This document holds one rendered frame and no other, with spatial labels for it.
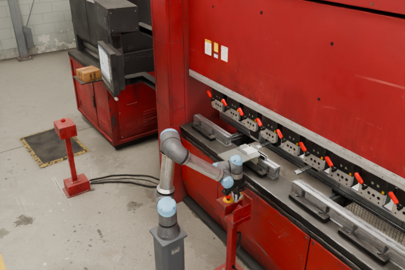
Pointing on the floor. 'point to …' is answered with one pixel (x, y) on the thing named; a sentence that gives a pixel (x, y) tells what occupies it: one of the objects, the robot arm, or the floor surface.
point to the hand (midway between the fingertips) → (235, 201)
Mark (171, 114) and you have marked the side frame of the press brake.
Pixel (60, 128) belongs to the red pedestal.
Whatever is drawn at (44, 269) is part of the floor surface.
